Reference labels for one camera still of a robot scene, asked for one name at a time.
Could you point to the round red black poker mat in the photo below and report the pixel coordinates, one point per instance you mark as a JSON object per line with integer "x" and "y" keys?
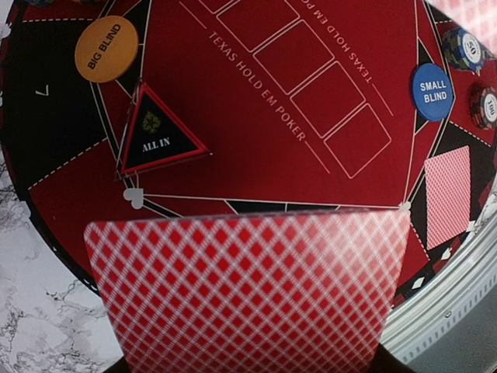
{"x": 304, "y": 104}

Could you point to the black triangular all-in marker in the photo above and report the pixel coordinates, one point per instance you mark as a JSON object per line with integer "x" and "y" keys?
{"x": 154, "y": 136}

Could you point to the blue small blind button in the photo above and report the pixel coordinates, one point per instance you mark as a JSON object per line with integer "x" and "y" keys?
{"x": 432, "y": 92}

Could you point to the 50 chips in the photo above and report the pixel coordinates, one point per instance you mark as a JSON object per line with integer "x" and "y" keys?
{"x": 464, "y": 52}

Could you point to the orange big blind button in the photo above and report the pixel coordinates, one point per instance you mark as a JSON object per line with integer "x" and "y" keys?
{"x": 106, "y": 49}

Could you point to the aluminium front rail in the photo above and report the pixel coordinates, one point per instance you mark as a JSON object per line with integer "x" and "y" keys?
{"x": 433, "y": 312}

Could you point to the red playing card deck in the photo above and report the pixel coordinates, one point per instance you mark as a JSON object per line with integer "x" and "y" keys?
{"x": 276, "y": 292}

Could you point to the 100 chips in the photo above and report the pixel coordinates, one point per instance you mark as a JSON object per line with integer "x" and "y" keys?
{"x": 483, "y": 106}

